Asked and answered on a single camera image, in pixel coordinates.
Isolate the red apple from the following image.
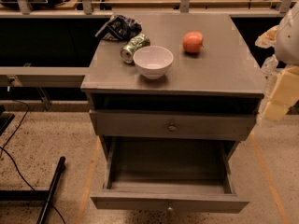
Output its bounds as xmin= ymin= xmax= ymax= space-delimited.
xmin=182 ymin=32 xmax=204 ymax=54

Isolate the green soda can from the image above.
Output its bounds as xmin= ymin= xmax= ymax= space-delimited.
xmin=121 ymin=34 xmax=150 ymax=63

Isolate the dark crumpled chip bag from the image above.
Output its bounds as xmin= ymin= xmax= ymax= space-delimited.
xmin=95 ymin=15 xmax=142 ymax=41

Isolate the white bowl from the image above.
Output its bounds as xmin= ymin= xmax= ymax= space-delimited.
xmin=134 ymin=46 xmax=174 ymax=79

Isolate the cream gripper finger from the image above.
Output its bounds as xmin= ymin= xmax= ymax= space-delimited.
xmin=263 ymin=66 xmax=299 ymax=121
xmin=255 ymin=25 xmax=278 ymax=49

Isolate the black floor stand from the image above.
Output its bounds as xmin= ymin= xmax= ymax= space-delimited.
xmin=0 ymin=157 xmax=65 ymax=224

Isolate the clear sanitizer bottle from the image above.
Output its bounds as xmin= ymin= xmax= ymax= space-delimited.
xmin=261 ymin=54 xmax=278 ymax=77

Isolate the closed grey top drawer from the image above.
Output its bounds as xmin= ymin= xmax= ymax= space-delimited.
xmin=90 ymin=110 xmax=255 ymax=141

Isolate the black floor cable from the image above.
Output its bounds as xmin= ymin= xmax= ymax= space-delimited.
xmin=0 ymin=100 xmax=66 ymax=224

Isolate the grey wooden drawer cabinet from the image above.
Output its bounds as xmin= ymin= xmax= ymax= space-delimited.
xmin=81 ymin=13 xmax=265 ymax=155

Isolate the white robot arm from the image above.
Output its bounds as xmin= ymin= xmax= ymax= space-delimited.
xmin=255 ymin=3 xmax=299 ymax=121

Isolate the open grey middle drawer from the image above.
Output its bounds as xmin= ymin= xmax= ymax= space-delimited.
xmin=91 ymin=138 xmax=249 ymax=214

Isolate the grey metal rail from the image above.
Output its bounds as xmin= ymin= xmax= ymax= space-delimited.
xmin=0 ymin=67 xmax=88 ymax=88

